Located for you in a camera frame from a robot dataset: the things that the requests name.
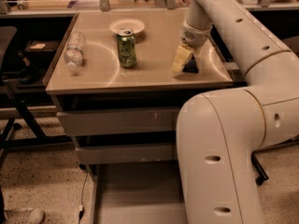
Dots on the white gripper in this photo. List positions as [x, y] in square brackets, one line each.
[193, 37]

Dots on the dark blue rxbar wrapper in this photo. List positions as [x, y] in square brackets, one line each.
[191, 66]

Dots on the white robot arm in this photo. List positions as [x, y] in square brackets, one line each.
[217, 131]

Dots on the grey top drawer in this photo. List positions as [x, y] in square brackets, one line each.
[115, 121]

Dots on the grey drawer cabinet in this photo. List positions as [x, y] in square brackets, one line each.
[101, 82]

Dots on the grey middle drawer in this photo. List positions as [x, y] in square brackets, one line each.
[126, 153]

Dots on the grey open bottom drawer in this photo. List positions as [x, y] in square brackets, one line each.
[138, 193]

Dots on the white paper plate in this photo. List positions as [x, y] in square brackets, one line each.
[136, 26]

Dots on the green soda can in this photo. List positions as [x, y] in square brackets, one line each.
[126, 47]

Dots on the clear plastic water bottle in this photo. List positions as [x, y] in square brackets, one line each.
[74, 53]

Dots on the black wheeled stand leg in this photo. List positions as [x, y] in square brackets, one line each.
[262, 175]

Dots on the black box with note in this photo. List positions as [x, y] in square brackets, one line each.
[42, 46]

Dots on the white sneaker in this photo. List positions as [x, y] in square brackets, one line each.
[24, 216]

